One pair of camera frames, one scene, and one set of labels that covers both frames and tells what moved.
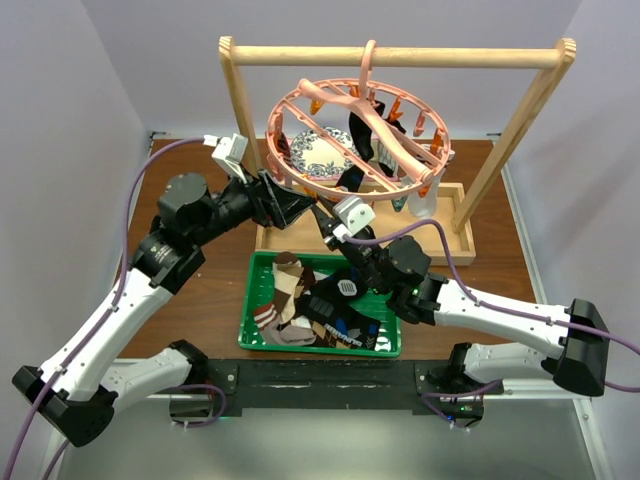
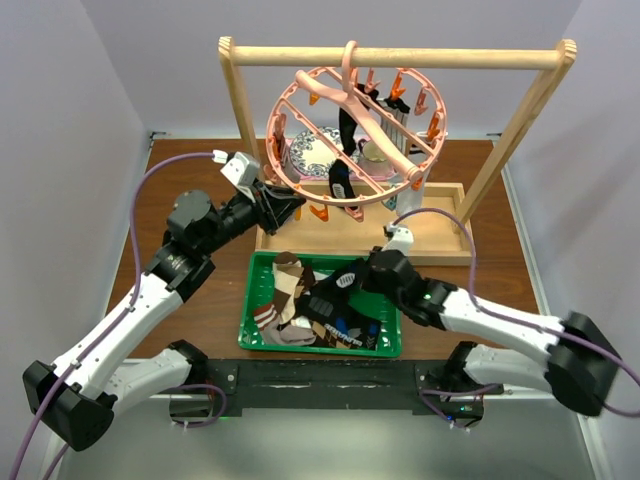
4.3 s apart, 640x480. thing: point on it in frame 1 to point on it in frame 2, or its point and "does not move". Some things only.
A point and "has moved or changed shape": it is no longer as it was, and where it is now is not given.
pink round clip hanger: [356, 139] has moved or changed shape
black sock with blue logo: [328, 303] does not move
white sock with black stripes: [424, 207] to [411, 200]
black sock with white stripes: [351, 178] to [341, 180]
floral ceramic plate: [315, 155] does not move
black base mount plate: [310, 384] does not move
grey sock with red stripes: [268, 321] does not move
